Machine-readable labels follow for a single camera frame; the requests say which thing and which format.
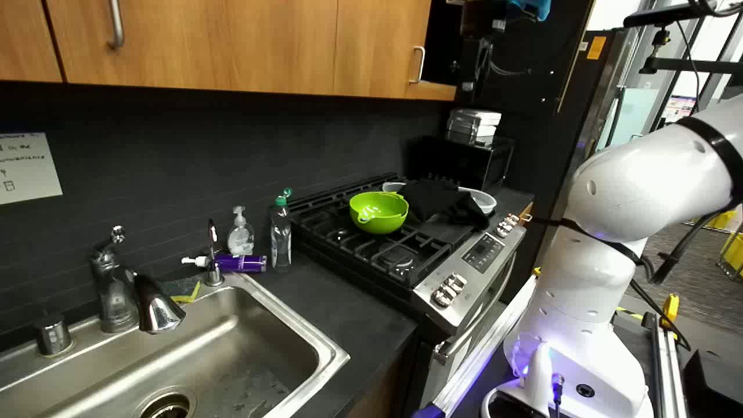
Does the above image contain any clear hand soap bottle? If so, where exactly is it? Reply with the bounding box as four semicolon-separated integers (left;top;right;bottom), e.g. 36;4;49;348
226;204;259;259

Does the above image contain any chrome bar door handle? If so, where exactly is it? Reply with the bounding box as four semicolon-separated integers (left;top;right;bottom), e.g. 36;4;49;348
105;0;127;52
406;42;429;86

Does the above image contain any green capped dish soap bottle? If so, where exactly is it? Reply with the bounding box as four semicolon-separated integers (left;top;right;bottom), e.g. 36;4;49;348
267;185;297;271

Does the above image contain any stainless steel sink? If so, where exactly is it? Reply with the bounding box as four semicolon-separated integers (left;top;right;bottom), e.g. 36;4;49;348
0;271;354;418

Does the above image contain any small chrome sink cap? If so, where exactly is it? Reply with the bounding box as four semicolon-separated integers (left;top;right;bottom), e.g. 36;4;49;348
36;310;74;358

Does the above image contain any metal rail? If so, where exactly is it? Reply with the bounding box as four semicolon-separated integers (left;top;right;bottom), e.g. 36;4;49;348
643;310;692;418

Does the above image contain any white bowl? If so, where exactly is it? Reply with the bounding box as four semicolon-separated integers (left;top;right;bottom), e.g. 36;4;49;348
457;182;499;221

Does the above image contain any white paper wall sign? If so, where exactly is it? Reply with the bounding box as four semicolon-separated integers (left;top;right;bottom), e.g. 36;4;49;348
0;130;68;208

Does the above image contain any chrome sink soap pump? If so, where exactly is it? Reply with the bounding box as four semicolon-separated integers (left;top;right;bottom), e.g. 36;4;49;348
180;218;228;290

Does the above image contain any yellow green sponge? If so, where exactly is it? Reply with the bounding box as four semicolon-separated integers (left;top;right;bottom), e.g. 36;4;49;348
166;276;208;305

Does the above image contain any lime green bowl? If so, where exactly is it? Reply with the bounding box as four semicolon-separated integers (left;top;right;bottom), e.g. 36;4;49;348
347;187;411;237

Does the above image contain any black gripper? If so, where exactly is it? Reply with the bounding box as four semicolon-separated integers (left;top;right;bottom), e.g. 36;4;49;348
462;0;529;60

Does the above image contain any yellow sticker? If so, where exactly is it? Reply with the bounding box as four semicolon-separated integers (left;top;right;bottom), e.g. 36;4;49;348
586;34;610;63

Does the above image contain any clear plastic container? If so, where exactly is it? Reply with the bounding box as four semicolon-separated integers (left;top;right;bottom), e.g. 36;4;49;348
446;107;504;150

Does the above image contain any black cloth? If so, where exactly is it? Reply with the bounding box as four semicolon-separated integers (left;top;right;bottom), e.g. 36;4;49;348
398;175;492;231

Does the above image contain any tall black panel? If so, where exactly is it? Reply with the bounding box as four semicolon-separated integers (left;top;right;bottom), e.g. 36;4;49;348
455;0;628;257

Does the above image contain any yellow floor object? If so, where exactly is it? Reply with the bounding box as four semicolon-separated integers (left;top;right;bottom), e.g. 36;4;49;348
709;204;743;281

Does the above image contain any chrome kitchen faucet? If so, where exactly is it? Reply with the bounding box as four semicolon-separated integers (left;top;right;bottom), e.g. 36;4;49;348
89;223;188;337

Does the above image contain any wide wooden cabinet door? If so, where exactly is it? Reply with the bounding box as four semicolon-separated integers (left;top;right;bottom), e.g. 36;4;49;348
45;0;341;96

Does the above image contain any yellow handled clamp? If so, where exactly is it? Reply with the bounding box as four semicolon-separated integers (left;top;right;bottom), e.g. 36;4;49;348
659;290;686;329

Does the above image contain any black camera stand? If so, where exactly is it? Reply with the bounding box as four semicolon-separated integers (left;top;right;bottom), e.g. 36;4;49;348
622;0;743;78

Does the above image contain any blue cloth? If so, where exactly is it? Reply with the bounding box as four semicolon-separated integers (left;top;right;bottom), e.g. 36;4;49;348
506;0;555;22

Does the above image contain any black ribbed crate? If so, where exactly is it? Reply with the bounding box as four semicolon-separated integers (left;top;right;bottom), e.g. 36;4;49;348
399;134;515;194

